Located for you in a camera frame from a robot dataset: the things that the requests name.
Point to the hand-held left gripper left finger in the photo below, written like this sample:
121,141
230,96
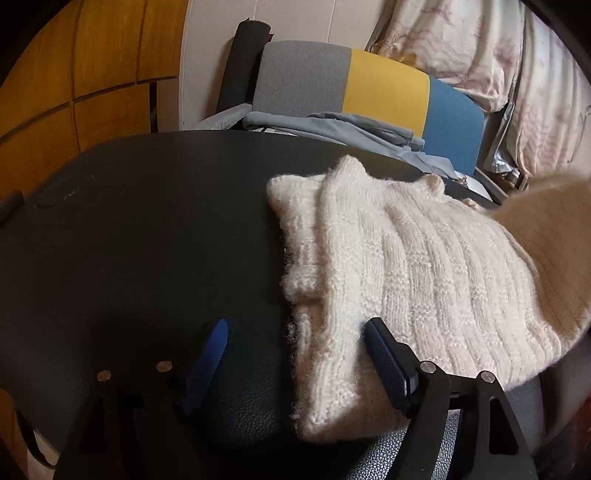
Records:
203,369

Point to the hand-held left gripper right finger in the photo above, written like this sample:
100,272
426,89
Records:
385,364

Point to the white knitted sweater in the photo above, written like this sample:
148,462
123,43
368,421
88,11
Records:
415,277

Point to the white printed seat cushion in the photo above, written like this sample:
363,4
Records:
466,180

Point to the grey-blue garment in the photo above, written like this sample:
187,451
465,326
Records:
332,127

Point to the grey yellow blue chair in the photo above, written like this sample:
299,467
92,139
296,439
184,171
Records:
300,78

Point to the black rolled mat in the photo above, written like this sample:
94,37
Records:
242,64

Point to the pink striped hanging cloth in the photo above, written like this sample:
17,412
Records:
554,101

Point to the wooden wardrobe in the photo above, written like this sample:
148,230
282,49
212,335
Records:
92,69

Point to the pink patterned quilt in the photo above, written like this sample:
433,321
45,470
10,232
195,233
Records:
457,46

